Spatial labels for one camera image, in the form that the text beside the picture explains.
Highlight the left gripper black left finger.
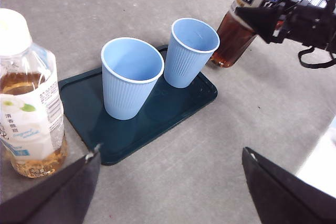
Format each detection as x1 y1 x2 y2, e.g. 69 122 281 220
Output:
0 150 102 224

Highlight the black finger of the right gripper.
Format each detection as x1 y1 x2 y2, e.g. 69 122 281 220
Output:
234 3 286 45

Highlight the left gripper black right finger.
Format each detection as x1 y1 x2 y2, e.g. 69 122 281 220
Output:
241 147 336 224

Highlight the dark oolong tea bottle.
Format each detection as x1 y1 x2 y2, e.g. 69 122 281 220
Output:
209 0 286 69

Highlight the clear bottle with yellow tea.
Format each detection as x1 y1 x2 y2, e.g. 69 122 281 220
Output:
0 8 68 179

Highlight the blue ribbed cup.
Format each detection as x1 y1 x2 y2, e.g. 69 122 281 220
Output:
163 17 221 89
101 37 165 121

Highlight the dark teal rectangular tray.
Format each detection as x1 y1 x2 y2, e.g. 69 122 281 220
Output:
58 44 218 166

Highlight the black cable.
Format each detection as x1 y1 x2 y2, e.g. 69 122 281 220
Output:
297 46 336 69

